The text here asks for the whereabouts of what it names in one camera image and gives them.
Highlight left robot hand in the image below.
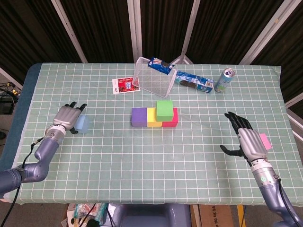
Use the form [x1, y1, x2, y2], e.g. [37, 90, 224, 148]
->
[52, 101, 88, 136]

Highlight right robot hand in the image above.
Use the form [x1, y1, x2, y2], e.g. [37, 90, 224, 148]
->
[220, 112, 269, 166]

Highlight light pink foam cube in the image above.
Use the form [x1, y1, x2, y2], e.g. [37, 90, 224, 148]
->
[259, 133, 272, 150]

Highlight light blue foam cube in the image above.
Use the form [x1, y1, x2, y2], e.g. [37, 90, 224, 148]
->
[75, 115, 90, 135]

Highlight purple foam cube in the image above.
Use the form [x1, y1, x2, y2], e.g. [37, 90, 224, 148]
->
[131, 107, 149, 128]

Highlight magenta foam cube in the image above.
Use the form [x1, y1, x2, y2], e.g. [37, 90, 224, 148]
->
[162, 107, 179, 129]

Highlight yellow foam cube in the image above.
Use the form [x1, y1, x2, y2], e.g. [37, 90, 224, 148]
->
[146, 107, 164, 128]

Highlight green foam cube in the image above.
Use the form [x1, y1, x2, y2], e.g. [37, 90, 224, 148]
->
[156, 100, 174, 122]

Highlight red and white card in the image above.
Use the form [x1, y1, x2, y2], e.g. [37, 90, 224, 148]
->
[112, 76, 141, 95]

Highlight light blue drink can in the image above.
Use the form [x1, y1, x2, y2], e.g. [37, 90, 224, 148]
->
[214, 68, 236, 94]

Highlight brown cardboard box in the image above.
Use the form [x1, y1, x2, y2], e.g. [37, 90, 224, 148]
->
[198, 204, 240, 227]

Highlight long blue cookie package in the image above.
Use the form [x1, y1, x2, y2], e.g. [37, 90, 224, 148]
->
[174, 70, 215, 93]

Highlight green checked tablecloth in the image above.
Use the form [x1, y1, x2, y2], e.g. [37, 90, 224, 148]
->
[4, 61, 291, 206]

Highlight plastic bag with items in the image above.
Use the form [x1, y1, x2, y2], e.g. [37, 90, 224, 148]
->
[61, 202, 109, 227]

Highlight small blue cookie packet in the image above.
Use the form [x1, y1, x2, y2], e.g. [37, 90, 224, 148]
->
[147, 56, 175, 76]

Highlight grey robot torso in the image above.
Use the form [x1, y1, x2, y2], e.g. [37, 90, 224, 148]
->
[110, 203, 193, 227]

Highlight white frame post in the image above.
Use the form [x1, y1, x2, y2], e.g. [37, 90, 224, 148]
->
[286, 108, 303, 140]
[127, 0, 143, 64]
[51, 0, 89, 63]
[238, 0, 293, 65]
[170, 0, 201, 65]
[0, 67, 24, 90]
[285, 93, 303, 108]

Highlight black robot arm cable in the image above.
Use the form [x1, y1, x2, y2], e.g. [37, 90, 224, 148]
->
[276, 178, 299, 227]
[4, 139, 45, 227]

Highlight black equipment with cables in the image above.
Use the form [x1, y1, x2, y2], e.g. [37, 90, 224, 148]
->
[0, 80, 21, 114]

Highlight white wire mesh basket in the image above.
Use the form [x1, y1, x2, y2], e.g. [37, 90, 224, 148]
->
[132, 56, 178, 98]

